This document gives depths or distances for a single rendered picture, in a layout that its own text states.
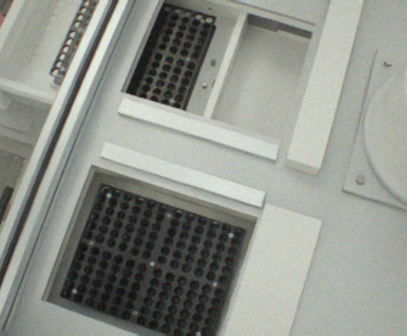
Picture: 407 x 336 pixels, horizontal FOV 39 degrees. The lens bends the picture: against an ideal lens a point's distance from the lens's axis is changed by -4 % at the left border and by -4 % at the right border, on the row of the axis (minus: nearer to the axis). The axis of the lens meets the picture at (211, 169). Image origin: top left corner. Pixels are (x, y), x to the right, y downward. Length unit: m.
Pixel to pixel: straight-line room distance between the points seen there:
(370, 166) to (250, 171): 0.17
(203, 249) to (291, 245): 0.15
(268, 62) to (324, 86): 0.20
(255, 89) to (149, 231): 0.31
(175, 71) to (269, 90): 0.16
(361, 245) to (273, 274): 0.13
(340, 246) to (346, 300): 0.07
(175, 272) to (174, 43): 0.37
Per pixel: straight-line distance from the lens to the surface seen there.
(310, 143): 0.80
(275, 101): 0.98
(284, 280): 0.78
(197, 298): 0.83
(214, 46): 1.01
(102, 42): 0.85
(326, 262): 0.80
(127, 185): 0.93
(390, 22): 0.95
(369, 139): 0.82
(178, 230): 0.84
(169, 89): 0.94
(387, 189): 0.83
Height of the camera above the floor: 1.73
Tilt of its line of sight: 74 degrees down
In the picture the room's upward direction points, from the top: straight up
